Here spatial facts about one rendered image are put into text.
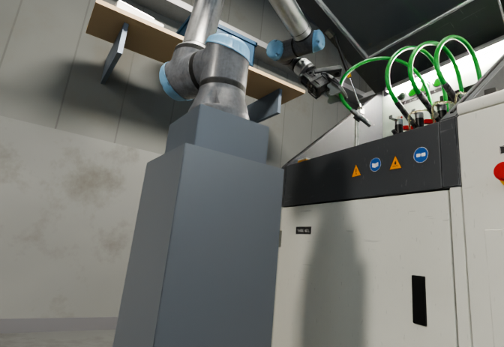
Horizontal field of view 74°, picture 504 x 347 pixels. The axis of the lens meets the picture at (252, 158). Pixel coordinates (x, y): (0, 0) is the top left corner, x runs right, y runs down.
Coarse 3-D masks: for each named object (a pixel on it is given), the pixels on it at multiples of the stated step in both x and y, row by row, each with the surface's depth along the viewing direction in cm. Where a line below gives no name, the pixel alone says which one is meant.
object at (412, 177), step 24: (384, 144) 91; (408, 144) 84; (432, 144) 79; (288, 168) 130; (312, 168) 117; (336, 168) 106; (384, 168) 89; (408, 168) 83; (432, 168) 77; (288, 192) 127; (312, 192) 114; (336, 192) 104; (360, 192) 95; (384, 192) 88; (408, 192) 82
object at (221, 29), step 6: (186, 24) 248; (180, 30) 256; (222, 30) 251; (228, 30) 252; (234, 36) 256; (240, 36) 258; (246, 42) 262; (252, 42) 264; (252, 48) 264; (252, 54) 263; (252, 60) 262; (252, 66) 261
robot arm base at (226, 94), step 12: (204, 84) 80; (216, 84) 78; (228, 84) 78; (240, 84) 80; (204, 96) 77; (216, 96) 76; (228, 96) 77; (240, 96) 79; (192, 108) 77; (216, 108) 74; (228, 108) 75; (240, 108) 77
